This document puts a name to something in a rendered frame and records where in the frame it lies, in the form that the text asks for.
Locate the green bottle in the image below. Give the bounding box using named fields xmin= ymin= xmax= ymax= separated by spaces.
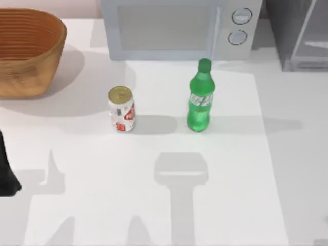
xmin=186 ymin=58 xmax=216 ymax=133

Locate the red and white can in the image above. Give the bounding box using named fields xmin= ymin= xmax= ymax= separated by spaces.
xmin=107 ymin=86 xmax=137 ymax=134

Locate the microwave door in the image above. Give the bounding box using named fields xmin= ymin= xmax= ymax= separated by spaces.
xmin=100 ymin=0 xmax=222 ymax=62

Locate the plain microwave knob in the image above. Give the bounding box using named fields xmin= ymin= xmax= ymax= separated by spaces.
xmin=227 ymin=29 xmax=249 ymax=46

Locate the pale microwave oven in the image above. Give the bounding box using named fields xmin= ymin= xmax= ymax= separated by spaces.
xmin=99 ymin=0 xmax=264 ymax=62

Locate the microwave knob with white marking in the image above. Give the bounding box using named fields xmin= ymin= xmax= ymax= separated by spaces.
xmin=231 ymin=7 xmax=253 ymax=25

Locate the brown wooden basket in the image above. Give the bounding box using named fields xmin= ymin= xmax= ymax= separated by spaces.
xmin=0 ymin=8 xmax=68 ymax=100

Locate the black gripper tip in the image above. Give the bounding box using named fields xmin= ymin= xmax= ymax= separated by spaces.
xmin=0 ymin=130 xmax=23 ymax=197

